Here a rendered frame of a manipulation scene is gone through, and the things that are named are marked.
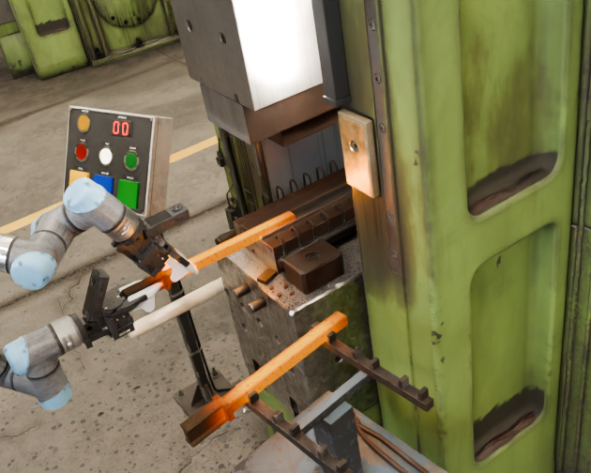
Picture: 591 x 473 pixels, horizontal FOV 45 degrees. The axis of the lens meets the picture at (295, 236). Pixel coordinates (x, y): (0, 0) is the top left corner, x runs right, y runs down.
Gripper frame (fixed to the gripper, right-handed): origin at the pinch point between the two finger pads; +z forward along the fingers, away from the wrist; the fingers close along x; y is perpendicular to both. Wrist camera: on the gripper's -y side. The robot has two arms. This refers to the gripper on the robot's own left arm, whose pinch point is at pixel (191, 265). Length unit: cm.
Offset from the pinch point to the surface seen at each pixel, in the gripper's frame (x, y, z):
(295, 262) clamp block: 14.6, -15.9, 11.4
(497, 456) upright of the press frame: 48, -11, 83
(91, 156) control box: -60, -4, -7
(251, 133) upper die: 7.7, -30.8, -16.5
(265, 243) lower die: 4.4, -15.2, 9.7
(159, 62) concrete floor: -423, -91, 164
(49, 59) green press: -479, -34, 115
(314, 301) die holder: 22.1, -11.7, 17.2
